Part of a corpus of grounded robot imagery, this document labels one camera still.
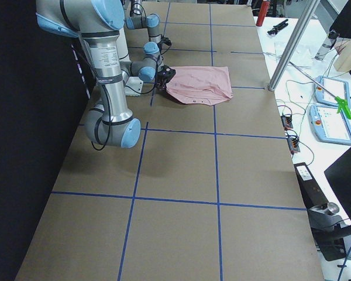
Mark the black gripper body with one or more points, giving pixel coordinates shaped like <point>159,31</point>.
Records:
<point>163,76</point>
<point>159,47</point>

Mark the pink Snoopy t-shirt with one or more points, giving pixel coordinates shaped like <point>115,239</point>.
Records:
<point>200,85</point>

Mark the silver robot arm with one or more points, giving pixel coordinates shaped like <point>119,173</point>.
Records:
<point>98,25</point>
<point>139,19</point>

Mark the red cylinder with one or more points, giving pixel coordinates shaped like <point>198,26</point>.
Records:
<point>265,4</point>

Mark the black folded tripod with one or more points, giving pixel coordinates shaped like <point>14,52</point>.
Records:
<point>277,28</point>

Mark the clear plastic sheet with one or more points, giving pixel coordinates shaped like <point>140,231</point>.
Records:
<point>301,57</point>

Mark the far teach pendant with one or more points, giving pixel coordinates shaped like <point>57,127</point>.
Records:
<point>337,87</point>

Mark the teach pendant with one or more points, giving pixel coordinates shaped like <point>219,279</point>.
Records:
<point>337,87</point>
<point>329,126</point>

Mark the near teach pendant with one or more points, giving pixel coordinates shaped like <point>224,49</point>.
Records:
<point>329,126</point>

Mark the metal stand with green clip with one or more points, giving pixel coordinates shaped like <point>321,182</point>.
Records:
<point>342,103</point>

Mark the black monitor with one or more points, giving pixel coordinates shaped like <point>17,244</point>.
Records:
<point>338,175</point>

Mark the black box device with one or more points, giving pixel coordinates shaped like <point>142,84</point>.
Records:
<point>323,215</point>

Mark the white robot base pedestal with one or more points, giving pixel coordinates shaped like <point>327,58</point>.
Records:
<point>132,83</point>

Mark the aluminium frame post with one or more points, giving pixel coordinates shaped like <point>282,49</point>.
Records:
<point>294,40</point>

